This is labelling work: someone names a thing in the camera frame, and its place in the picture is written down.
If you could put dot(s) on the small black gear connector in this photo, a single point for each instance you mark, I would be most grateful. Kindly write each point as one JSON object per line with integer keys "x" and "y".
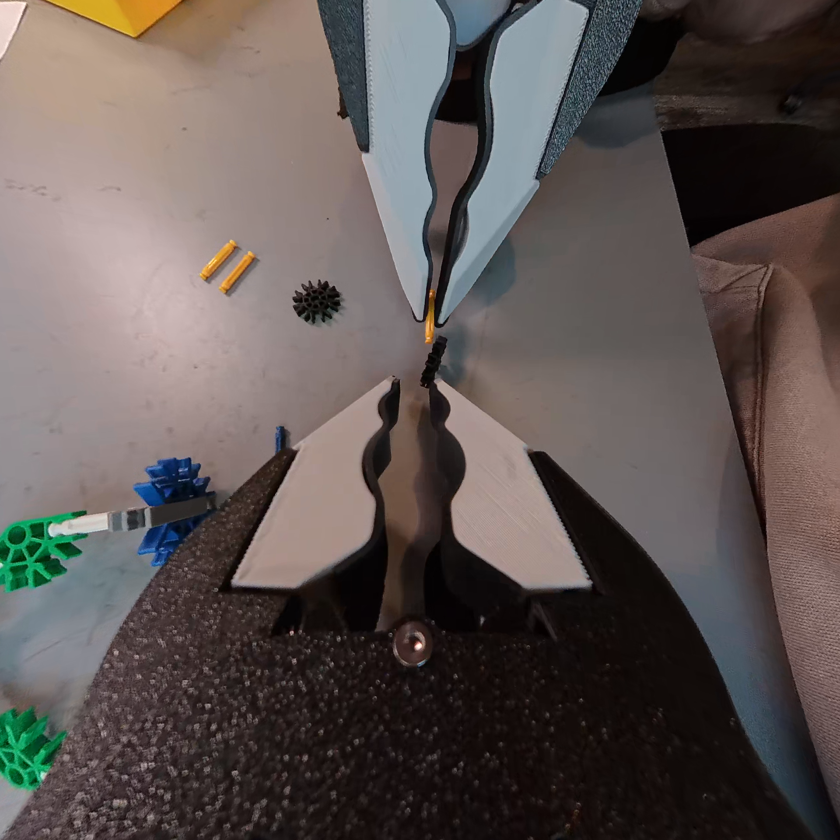
{"x": 317, "y": 302}
{"x": 433, "y": 361}

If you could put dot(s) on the short orange toy rod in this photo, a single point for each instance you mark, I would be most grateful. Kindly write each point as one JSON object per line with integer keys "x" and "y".
{"x": 218, "y": 260}
{"x": 238, "y": 272}
{"x": 431, "y": 318}

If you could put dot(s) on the grey desk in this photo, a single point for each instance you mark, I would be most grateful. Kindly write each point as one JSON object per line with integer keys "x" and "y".
{"x": 164, "y": 164}

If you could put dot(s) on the yellow plastic bin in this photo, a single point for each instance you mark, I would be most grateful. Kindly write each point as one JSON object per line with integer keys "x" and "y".
{"x": 124, "y": 13}

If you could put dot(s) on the folded white instruction sheet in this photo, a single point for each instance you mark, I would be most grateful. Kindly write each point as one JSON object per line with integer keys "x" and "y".
{"x": 8, "y": 19}

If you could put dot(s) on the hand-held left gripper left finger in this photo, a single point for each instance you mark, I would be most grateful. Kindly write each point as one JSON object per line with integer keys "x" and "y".
{"x": 315, "y": 518}

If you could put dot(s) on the multicolour toy construction model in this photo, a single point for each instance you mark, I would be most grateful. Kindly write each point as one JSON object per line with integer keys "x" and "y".
{"x": 170, "y": 485}

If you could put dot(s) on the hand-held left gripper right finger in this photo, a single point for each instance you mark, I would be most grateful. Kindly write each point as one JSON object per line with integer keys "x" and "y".
{"x": 518, "y": 518}

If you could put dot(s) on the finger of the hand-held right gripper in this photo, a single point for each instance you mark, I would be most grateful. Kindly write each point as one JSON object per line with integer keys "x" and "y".
{"x": 400, "y": 164}
{"x": 512, "y": 164}

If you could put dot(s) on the long blue toy rod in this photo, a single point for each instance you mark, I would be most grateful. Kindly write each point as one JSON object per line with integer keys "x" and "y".
{"x": 281, "y": 438}

